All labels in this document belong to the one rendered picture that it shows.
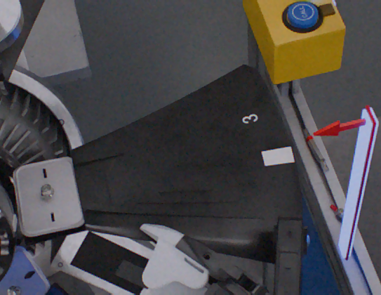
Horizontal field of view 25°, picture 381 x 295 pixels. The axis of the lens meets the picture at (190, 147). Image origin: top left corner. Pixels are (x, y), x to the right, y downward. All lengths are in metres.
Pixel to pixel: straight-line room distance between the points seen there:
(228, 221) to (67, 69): 0.61
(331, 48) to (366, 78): 0.99
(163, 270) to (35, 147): 0.25
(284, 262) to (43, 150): 0.32
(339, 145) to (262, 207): 1.45
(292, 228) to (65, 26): 0.75
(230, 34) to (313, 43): 0.72
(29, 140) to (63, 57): 0.46
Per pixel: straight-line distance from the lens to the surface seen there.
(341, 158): 2.30
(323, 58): 1.18
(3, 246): 0.84
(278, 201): 0.88
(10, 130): 0.97
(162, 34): 1.80
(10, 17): 0.66
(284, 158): 0.90
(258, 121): 0.91
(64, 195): 0.88
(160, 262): 0.82
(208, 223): 0.86
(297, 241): 0.81
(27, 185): 0.90
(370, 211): 2.22
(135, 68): 1.86
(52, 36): 1.45
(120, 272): 1.01
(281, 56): 1.15
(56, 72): 1.40
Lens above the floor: 1.93
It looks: 57 degrees down
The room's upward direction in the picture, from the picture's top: 7 degrees counter-clockwise
